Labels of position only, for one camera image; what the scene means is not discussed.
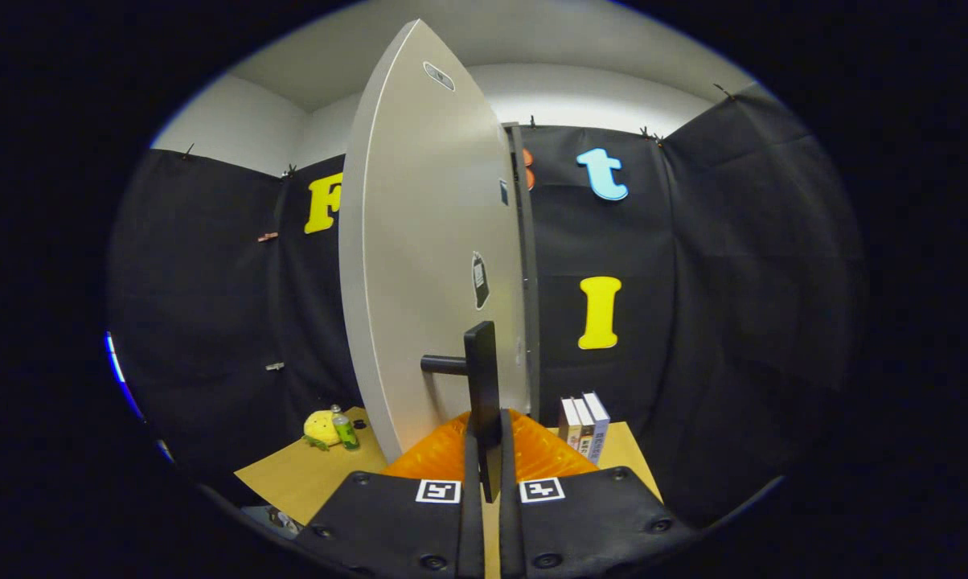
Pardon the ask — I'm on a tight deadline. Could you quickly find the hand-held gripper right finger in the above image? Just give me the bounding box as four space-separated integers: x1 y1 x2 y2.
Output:
496 409 698 579

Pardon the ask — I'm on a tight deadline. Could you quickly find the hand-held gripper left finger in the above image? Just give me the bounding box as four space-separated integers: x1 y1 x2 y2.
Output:
295 410 485 579

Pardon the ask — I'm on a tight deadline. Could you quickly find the black door handle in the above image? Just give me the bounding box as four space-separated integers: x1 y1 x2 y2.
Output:
420 320 503 503

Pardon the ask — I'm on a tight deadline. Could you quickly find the green label bottle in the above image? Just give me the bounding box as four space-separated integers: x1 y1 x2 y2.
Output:
330 404 361 451

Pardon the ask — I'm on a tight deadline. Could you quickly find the yellow pineapple plush toy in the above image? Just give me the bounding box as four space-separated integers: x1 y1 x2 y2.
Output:
303 410 342 451

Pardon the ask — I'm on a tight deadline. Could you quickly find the black backdrop cloth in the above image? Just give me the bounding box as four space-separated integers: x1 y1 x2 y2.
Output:
106 83 867 528

